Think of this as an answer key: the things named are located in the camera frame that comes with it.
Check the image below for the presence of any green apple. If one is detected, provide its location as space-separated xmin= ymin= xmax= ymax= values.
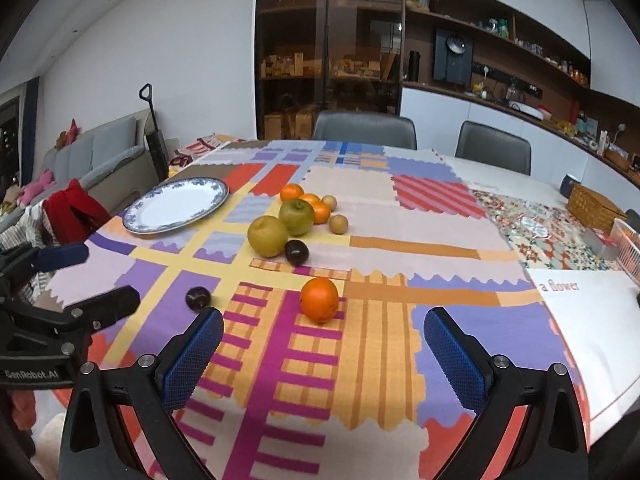
xmin=279 ymin=198 xmax=314 ymax=236

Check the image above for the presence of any clear plastic container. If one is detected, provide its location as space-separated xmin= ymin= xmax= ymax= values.
xmin=610 ymin=218 xmax=640 ymax=285

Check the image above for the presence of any colourful patchwork tablecloth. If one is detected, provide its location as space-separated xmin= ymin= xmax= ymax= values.
xmin=46 ymin=141 xmax=570 ymax=479

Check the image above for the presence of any black upright vacuum cleaner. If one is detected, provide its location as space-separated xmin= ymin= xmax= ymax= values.
xmin=139 ymin=84 xmax=169 ymax=181

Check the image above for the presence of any orange mandarin back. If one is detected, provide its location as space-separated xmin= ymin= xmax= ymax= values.
xmin=279 ymin=183 xmax=305 ymax=202

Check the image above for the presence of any brown kiwi front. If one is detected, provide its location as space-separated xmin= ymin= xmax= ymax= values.
xmin=328 ymin=214 xmax=349 ymax=235

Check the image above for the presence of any yellow-green pear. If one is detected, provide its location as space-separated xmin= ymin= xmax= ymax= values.
xmin=247 ymin=216 xmax=288 ymax=258

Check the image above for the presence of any orange mandarin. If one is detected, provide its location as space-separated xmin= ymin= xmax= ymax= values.
xmin=311 ymin=200 xmax=332 ymax=224
xmin=279 ymin=183 xmax=305 ymax=202
xmin=299 ymin=194 xmax=322 ymax=207

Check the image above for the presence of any large orange front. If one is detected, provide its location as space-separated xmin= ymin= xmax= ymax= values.
xmin=299 ymin=278 xmax=340 ymax=324

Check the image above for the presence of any brown kiwi back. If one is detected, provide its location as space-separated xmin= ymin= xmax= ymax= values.
xmin=321 ymin=195 xmax=337 ymax=211

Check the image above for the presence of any floral patterned mat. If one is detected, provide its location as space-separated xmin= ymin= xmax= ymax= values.
xmin=473 ymin=190 xmax=622 ymax=271

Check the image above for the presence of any blue white porcelain plate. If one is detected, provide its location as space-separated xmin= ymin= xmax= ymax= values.
xmin=122 ymin=177 xmax=229 ymax=235

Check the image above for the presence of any dark glass cabinet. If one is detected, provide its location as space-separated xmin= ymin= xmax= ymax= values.
xmin=255 ymin=0 xmax=404 ymax=140

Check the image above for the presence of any wicker basket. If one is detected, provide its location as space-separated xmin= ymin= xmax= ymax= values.
xmin=566 ymin=183 xmax=626 ymax=234

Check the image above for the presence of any brown kiwi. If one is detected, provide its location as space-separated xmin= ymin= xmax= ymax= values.
xmin=321 ymin=195 xmax=337 ymax=211
xmin=328 ymin=214 xmax=349 ymax=235

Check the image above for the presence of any grey chair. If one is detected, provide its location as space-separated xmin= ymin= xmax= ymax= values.
xmin=454 ymin=122 xmax=532 ymax=176
xmin=312 ymin=110 xmax=418 ymax=151

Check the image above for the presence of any pink plush toy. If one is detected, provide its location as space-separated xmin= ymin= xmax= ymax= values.
xmin=16 ymin=169 xmax=55 ymax=207

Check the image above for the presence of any dark blue mug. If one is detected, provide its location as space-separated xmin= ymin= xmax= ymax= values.
xmin=559 ymin=174 xmax=580 ymax=200

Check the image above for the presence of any grey sofa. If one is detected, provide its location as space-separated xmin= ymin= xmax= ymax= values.
xmin=30 ymin=110 xmax=158 ymax=214

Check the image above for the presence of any white paper sheet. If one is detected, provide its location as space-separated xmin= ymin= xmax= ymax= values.
xmin=528 ymin=269 xmax=639 ymax=442

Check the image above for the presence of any dark plum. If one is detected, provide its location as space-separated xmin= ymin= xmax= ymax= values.
xmin=186 ymin=286 xmax=212 ymax=312
xmin=284 ymin=240 xmax=310 ymax=266

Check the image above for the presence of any grey chair left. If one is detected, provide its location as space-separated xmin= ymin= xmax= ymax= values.
xmin=312 ymin=110 xmax=418 ymax=151

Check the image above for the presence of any red cloth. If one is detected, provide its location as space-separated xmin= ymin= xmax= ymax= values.
xmin=43 ymin=179 xmax=112 ymax=245

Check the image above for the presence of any orange mandarin front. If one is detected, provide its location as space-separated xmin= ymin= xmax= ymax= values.
xmin=311 ymin=200 xmax=332 ymax=224

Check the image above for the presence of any black wall coffee machine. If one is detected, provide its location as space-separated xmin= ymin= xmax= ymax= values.
xmin=433 ymin=28 xmax=474 ymax=87

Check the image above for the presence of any grey chair right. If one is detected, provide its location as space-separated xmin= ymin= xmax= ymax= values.
xmin=454 ymin=122 xmax=532 ymax=176

